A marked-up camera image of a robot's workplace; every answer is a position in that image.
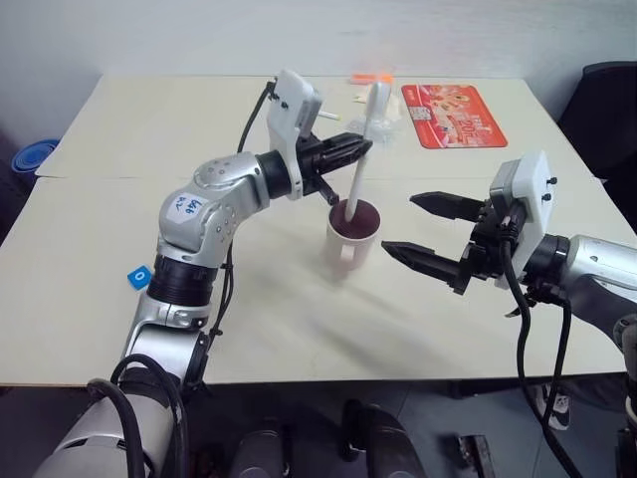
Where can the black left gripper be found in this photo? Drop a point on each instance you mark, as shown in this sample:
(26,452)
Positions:
(311,157)

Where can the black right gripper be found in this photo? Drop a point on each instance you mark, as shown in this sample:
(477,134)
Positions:
(490,239)

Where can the white toothbrush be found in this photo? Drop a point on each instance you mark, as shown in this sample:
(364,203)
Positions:
(359,169)

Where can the white mug with dark inside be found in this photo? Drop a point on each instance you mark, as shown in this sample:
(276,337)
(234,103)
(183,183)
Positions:
(343,249)

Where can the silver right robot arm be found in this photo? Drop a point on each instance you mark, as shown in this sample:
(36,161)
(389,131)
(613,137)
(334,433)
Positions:
(592,264)

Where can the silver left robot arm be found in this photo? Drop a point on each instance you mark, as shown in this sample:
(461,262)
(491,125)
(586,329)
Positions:
(219,179)

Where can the small white tube yellow tip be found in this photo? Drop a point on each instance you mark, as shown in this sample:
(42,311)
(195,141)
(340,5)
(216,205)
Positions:
(329,116)

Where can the clear plastic wrapper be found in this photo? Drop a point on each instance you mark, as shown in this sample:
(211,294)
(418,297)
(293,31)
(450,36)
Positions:
(380,130)

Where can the orange flat packet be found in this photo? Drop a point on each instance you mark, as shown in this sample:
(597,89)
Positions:
(365,78)

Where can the red printed packet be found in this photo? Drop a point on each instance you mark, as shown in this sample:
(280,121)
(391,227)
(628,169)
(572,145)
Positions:
(455,117)

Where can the black chair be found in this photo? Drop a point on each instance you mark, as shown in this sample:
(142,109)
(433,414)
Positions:
(602,114)

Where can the black and white shoe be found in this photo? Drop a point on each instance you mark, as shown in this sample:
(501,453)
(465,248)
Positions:
(560,406)

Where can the dark rounded shape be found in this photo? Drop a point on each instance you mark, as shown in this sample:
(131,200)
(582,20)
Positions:
(264,455)
(385,443)

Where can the small blue square tag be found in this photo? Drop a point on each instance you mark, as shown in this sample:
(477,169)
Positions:
(138,277)

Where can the blue bucket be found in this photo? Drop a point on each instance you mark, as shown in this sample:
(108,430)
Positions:
(34,155)

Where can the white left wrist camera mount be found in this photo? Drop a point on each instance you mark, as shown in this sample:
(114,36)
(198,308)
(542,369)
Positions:
(286,114)

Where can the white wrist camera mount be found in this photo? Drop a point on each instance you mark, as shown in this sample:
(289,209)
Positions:
(286,114)
(532,199)

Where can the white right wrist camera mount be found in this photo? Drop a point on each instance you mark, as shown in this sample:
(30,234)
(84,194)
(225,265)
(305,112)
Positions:
(532,199)

